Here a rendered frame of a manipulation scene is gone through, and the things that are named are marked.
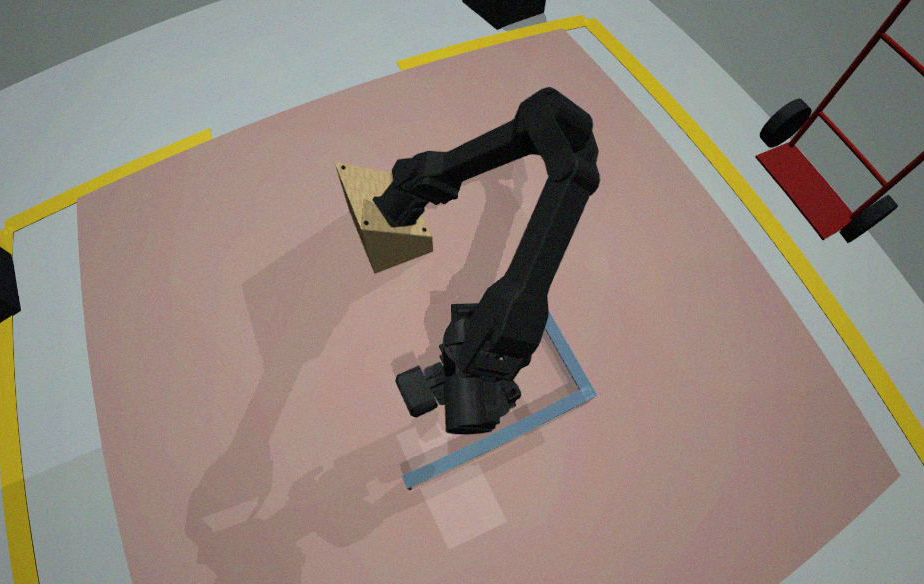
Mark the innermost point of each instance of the blue l-shaped low wall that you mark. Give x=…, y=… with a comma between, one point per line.
x=527, y=424

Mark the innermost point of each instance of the low clear corner walls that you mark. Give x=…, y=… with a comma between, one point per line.
x=569, y=385

